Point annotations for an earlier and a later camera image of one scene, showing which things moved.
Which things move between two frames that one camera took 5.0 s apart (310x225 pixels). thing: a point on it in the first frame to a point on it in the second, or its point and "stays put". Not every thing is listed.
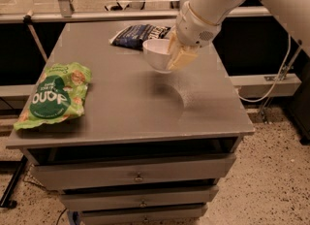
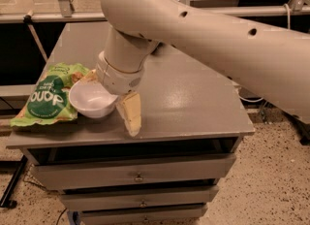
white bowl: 157,53 to 90,99
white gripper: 194,28 to 116,79
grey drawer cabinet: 150,145 stays put
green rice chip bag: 59,93 stays put
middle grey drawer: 77,198 stays put
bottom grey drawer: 149,214 stays put
